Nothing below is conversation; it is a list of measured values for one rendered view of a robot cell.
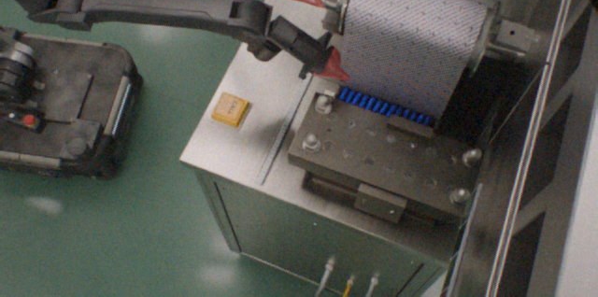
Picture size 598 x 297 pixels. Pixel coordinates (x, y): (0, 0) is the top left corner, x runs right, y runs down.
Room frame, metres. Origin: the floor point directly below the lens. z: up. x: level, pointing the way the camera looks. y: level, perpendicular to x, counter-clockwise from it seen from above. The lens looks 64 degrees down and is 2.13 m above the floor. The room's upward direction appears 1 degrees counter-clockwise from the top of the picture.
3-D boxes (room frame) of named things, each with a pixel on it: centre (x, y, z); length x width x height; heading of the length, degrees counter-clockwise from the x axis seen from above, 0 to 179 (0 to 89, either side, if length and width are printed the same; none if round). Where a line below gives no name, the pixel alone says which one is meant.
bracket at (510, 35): (0.60, -0.39, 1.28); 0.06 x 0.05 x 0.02; 67
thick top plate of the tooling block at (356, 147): (0.48, -0.19, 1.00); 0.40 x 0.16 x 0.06; 67
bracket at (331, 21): (0.76, -0.09, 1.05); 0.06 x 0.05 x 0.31; 67
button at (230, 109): (0.65, 0.17, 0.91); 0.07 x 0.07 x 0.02; 67
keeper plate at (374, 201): (0.39, -0.17, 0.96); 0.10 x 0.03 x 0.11; 67
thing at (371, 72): (0.61, -0.20, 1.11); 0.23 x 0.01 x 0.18; 67
